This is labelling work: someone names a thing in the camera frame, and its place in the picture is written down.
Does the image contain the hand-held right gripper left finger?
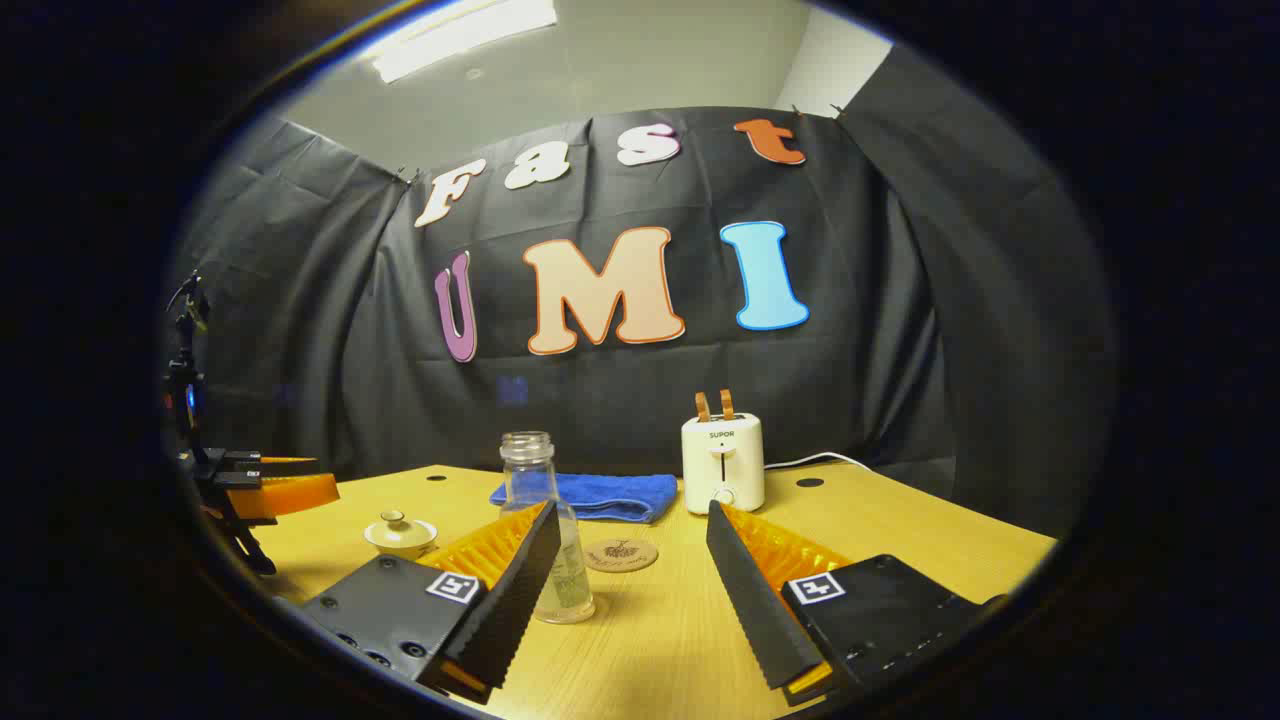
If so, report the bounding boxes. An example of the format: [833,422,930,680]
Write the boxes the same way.
[300,500,563,706]

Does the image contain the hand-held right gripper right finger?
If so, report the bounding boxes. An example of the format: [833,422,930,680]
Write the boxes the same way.
[706,500,1011,708]

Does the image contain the round wooden coaster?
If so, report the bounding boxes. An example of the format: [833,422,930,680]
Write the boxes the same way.
[583,539,659,573]

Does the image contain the white teacup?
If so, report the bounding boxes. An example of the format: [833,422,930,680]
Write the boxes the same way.
[363,520,439,559]

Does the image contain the clear water bottle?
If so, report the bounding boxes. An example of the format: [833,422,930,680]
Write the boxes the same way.
[500,431,596,625]

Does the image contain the blue towel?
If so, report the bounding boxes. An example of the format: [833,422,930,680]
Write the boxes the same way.
[489,473,679,525]

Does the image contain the white toaster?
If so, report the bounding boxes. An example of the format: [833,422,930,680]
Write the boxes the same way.
[681,412,766,515]

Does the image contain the black backdrop cloth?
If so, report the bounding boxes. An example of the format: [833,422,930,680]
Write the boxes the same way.
[165,45,1116,541]

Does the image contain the ceiling light panel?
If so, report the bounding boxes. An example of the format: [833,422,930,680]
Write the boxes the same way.
[372,0,558,84]

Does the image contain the white power cable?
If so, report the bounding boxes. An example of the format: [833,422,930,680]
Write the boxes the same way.
[764,451,873,473]

